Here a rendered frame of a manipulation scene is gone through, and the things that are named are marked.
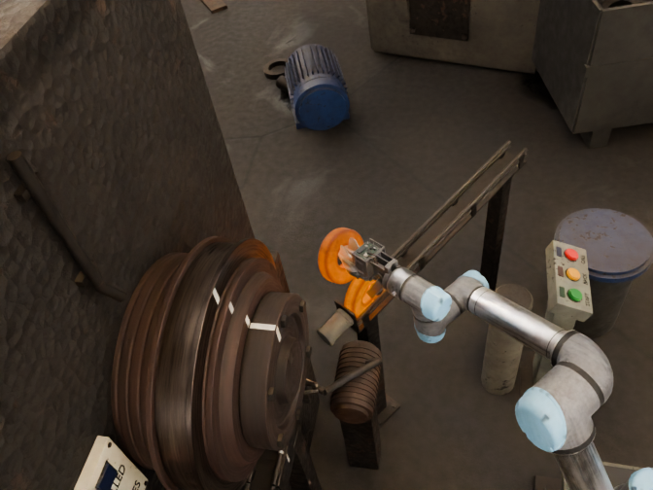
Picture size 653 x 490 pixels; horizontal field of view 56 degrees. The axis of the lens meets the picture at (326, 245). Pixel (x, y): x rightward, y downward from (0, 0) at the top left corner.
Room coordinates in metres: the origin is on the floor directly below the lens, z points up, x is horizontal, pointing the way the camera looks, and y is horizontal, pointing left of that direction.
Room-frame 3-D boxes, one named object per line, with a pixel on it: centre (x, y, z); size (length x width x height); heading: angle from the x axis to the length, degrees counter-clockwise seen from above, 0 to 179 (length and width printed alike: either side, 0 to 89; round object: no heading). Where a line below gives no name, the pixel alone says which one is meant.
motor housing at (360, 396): (0.88, -0.02, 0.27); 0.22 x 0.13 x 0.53; 162
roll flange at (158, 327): (0.64, 0.29, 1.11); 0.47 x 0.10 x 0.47; 162
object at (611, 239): (1.27, -0.94, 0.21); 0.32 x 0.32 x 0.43
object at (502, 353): (1.04, -0.53, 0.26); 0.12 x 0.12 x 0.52
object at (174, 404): (0.61, 0.22, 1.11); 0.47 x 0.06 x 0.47; 162
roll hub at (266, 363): (0.58, 0.12, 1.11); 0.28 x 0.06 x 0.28; 162
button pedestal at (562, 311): (1.03, -0.70, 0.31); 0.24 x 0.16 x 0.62; 162
